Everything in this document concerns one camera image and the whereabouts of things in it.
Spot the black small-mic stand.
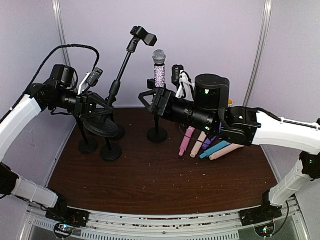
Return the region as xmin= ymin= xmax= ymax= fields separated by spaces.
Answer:
xmin=100 ymin=137 xmax=123 ymax=162

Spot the purple microphone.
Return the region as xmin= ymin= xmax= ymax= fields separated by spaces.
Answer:
xmin=202 ymin=135 xmax=218 ymax=150

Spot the black pink-mic stand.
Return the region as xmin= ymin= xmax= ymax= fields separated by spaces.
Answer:
xmin=83 ymin=25 xmax=158 ymax=139

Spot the aluminium front rail base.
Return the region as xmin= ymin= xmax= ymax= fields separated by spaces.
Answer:
xmin=18 ymin=193 xmax=311 ymax=240

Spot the blue-head microphone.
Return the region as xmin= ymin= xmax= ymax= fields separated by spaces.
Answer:
xmin=199 ymin=141 xmax=229 ymax=159

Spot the white floral mug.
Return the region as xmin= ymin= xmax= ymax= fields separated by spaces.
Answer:
xmin=228 ymin=99 xmax=234 ymax=107

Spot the aluminium right corner post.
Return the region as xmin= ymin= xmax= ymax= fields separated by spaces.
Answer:
xmin=243 ymin=0 xmax=273 ymax=107

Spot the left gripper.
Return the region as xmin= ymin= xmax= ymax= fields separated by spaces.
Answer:
xmin=50 ymin=87 xmax=114 ymax=118

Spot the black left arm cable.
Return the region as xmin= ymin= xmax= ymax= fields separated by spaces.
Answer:
xmin=0 ymin=43 xmax=101 ymax=123

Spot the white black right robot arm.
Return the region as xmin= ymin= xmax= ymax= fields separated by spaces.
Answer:
xmin=147 ymin=65 xmax=320 ymax=221

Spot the glitter silver-head microphone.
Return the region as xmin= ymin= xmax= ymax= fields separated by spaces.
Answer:
xmin=152 ymin=49 xmax=167 ymax=88

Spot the black glitter-mic stand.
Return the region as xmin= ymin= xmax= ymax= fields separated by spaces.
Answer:
xmin=146 ymin=78 xmax=169 ymax=143

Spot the pale pink small microphone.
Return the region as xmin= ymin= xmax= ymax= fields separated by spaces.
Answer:
xmin=190 ymin=131 xmax=207 ymax=158

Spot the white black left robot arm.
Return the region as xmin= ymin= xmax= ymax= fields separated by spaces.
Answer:
xmin=0 ymin=64 xmax=119 ymax=222

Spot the aluminium left corner post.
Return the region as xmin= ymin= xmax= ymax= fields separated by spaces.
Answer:
xmin=52 ymin=0 xmax=71 ymax=66

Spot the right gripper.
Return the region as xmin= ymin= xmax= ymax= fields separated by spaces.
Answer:
xmin=137 ymin=87 xmax=218 ymax=136

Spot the beige pink microphone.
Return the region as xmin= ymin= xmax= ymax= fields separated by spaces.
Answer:
xmin=209 ymin=143 xmax=244 ymax=161

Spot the black blue-mic stand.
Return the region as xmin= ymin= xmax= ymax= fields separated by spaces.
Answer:
xmin=110 ymin=114 xmax=126 ymax=140

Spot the aluminium corner post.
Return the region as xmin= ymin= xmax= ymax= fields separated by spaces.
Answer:
xmin=243 ymin=0 xmax=273 ymax=107
xmin=52 ymin=0 xmax=71 ymax=66

